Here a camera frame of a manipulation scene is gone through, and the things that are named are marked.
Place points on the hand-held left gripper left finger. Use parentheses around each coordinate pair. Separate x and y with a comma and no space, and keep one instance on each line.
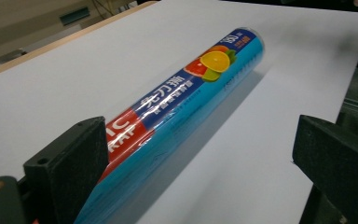
(71,165)

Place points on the beige cabinet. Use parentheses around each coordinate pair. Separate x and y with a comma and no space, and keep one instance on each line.
(28,21)

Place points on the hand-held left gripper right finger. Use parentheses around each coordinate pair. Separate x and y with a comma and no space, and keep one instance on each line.
(338,155)

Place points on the white table cover sheet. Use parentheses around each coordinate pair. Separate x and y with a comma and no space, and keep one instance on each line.
(74,77)

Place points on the blue cling wrap roll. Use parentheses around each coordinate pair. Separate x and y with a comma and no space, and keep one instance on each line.
(180,105)

